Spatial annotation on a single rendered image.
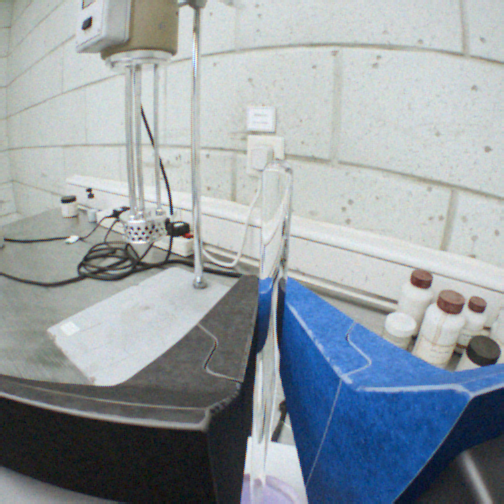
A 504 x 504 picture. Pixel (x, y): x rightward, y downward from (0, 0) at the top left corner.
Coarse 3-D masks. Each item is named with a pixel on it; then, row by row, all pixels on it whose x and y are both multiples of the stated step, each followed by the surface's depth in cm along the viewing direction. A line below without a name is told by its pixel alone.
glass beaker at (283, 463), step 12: (252, 420) 15; (276, 420) 15; (276, 432) 14; (288, 432) 14; (276, 444) 15; (288, 444) 14; (276, 456) 15; (288, 456) 15; (276, 468) 16; (288, 468) 15; (288, 480) 15; (300, 480) 14; (300, 492) 14
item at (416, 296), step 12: (420, 276) 44; (432, 276) 44; (408, 288) 45; (420, 288) 43; (432, 288) 45; (408, 300) 44; (420, 300) 43; (408, 312) 45; (420, 312) 44; (420, 324) 45
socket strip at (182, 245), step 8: (104, 216) 88; (104, 224) 89; (120, 224) 83; (120, 232) 85; (192, 232) 75; (160, 240) 75; (168, 240) 73; (176, 240) 72; (184, 240) 71; (192, 240) 72; (168, 248) 74; (176, 248) 72; (184, 248) 71; (184, 256) 72
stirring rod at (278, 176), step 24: (264, 168) 6; (288, 168) 6; (264, 192) 6; (288, 192) 6; (264, 216) 6; (288, 216) 6; (264, 240) 6; (288, 240) 6; (264, 264) 7; (264, 288) 7; (264, 312) 7; (264, 336) 7; (264, 360) 7; (264, 384) 8; (264, 408) 8; (264, 432) 9; (264, 456) 9; (264, 480) 10
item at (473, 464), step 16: (480, 448) 2; (496, 448) 2; (464, 464) 2; (480, 464) 2; (496, 464) 2; (448, 480) 2; (464, 480) 2; (480, 480) 2; (496, 480) 2; (432, 496) 2; (448, 496) 2; (464, 496) 2; (480, 496) 2; (496, 496) 2
